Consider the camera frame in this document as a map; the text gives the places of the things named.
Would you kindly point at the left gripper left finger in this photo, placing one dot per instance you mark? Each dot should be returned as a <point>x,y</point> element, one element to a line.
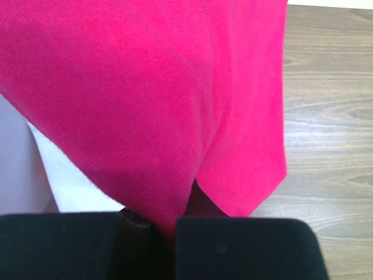
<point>95,245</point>

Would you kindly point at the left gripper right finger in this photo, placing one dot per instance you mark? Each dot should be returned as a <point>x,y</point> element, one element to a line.
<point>210,245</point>

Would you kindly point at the magenta t shirt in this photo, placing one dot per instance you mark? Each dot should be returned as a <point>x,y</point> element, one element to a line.
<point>146,97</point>

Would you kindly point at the folded white t shirt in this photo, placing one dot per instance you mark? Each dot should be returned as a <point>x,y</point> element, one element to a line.
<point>71,189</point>

